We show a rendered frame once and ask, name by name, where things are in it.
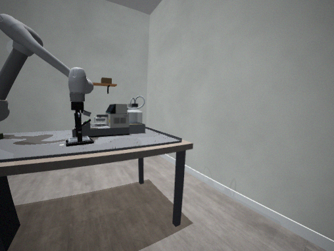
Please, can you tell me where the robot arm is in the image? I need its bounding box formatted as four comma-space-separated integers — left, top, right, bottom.
0, 14, 93, 121

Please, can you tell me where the black rectangular frame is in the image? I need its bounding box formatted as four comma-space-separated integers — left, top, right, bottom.
65, 138, 94, 147

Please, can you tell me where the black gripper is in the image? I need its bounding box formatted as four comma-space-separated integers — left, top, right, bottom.
71, 102, 84, 142

